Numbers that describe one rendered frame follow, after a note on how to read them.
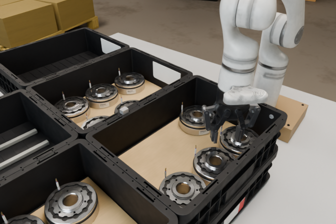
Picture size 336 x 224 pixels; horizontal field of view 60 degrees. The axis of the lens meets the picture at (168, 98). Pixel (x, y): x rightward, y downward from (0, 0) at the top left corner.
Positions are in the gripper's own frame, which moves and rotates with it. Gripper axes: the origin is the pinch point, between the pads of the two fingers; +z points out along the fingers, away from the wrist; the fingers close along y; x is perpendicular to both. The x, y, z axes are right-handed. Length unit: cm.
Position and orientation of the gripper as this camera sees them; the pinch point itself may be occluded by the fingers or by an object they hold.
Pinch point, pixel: (226, 135)
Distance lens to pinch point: 74.2
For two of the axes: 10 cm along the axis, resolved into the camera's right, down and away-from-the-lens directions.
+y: -9.9, 0.6, -1.3
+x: 1.4, 5.3, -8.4
